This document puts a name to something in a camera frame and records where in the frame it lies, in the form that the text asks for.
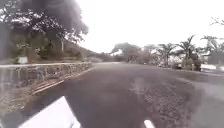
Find dark asphalt road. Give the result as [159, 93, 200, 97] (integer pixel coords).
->
[0, 61, 224, 128]

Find distant dark trees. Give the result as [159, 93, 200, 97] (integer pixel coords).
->
[111, 42, 158, 64]

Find row of palm trees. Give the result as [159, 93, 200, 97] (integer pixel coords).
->
[154, 33, 224, 72]

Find white roadside marker stone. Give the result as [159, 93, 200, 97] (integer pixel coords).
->
[17, 55, 30, 65]

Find robot's own part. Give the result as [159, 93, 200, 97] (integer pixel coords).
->
[69, 117, 82, 128]
[143, 119, 157, 128]

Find large dark trees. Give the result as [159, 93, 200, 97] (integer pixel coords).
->
[0, 0, 90, 64]

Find low stone wall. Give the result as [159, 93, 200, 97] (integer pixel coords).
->
[0, 61, 94, 92]

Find wooded hill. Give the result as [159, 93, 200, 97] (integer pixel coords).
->
[63, 41, 114, 63]

